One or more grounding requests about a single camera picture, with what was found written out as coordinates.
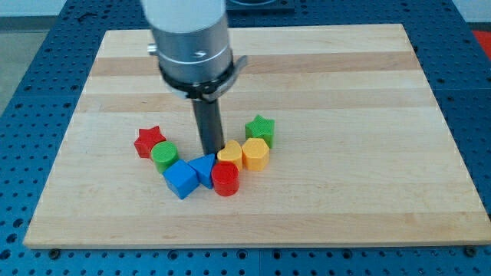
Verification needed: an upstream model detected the green cylinder block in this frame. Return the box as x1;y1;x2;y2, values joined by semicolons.
150;141;179;174

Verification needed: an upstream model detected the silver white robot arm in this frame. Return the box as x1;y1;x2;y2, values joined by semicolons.
141;0;248;103

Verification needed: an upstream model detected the yellow hexagon block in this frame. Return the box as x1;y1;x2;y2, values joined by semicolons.
242;138;269;171

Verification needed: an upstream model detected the yellow heart block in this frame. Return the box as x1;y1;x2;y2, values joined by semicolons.
217;140;243;171

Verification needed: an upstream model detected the green star block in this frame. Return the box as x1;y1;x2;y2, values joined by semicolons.
245;114;275;148

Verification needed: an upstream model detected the red cylinder block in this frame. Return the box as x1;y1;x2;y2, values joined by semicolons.
211;162;239;196

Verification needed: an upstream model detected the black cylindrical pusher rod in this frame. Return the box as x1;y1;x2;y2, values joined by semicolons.
192;100;224;155

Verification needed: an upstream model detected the blue triangle block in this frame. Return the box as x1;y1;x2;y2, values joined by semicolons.
188;154;216;189

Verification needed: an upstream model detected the blue cube block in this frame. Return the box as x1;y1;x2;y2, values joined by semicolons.
163;159;199;199

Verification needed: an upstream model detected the light wooden board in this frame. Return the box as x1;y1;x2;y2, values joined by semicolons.
24;24;490;249

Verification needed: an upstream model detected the red star block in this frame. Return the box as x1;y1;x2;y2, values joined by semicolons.
133;126;166;159

